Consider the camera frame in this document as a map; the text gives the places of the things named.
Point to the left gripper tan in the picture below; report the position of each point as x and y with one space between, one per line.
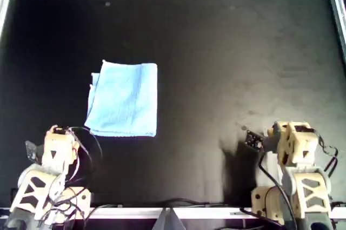
58 149

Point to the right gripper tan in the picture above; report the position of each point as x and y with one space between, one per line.
297 143

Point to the light blue microfibre cloth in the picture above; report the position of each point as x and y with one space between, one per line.
124 100

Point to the tan lattice left robot arm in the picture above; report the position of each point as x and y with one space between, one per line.
29 189

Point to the tan lattice right robot arm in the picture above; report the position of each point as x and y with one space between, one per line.
311 192

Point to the left wrist camera circuit board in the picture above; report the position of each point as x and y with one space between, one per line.
33 151

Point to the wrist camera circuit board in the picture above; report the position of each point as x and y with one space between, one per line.
252 139
33 151

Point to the right wrist camera circuit board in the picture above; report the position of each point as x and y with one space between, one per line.
252 139

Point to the aluminium table frame rail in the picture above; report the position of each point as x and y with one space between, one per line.
129 212
338 11
5 11

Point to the grey camera stand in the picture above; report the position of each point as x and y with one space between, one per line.
169 220

